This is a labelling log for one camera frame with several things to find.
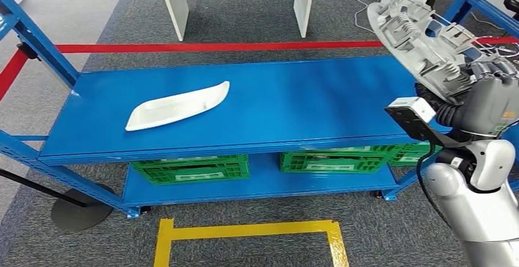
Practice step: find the green plastic crate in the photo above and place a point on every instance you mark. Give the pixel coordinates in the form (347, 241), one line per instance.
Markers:
(324, 163)
(190, 172)
(409, 153)

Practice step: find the white curved plastic part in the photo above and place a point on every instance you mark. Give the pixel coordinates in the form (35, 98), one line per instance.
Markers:
(174, 109)

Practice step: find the white table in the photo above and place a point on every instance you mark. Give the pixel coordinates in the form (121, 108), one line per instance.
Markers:
(174, 9)

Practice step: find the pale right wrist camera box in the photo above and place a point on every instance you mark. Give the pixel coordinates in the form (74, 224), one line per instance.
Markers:
(413, 105)

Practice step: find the black stanchion with round base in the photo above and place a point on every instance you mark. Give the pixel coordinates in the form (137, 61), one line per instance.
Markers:
(81, 216)

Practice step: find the red barrier tape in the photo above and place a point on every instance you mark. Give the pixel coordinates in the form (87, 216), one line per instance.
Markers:
(202, 47)

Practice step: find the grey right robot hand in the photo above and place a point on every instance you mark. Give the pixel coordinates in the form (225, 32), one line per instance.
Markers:
(494, 103)

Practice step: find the black stool with chrome base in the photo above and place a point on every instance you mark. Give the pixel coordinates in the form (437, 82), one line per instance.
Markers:
(513, 3)

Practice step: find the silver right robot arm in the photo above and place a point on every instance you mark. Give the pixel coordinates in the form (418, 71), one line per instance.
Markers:
(478, 216)

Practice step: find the blue metal shelf rack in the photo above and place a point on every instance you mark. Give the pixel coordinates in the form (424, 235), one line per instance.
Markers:
(243, 107)

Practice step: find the grey plastic wheel hubcap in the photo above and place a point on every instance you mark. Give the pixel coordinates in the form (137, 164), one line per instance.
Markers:
(421, 42)

